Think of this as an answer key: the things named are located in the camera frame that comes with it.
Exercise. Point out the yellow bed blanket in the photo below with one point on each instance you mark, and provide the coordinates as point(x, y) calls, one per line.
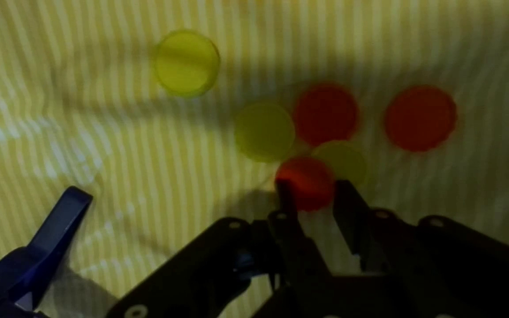
point(90, 117)

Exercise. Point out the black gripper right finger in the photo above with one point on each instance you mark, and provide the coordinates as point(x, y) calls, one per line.
point(363, 235)

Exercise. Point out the blue perforated game grid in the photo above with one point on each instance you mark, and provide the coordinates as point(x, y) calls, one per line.
point(44, 247)

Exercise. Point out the yellow game disc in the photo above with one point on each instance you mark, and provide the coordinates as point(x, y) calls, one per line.
point(187, 62)
point(265, 131)
point(346, 159)

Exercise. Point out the orange game disc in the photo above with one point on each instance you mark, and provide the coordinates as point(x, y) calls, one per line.
point(309, 173)
point(326, 113)
point(420, 117)

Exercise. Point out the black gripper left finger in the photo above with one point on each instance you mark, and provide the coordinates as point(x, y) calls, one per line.
point(296, 235)

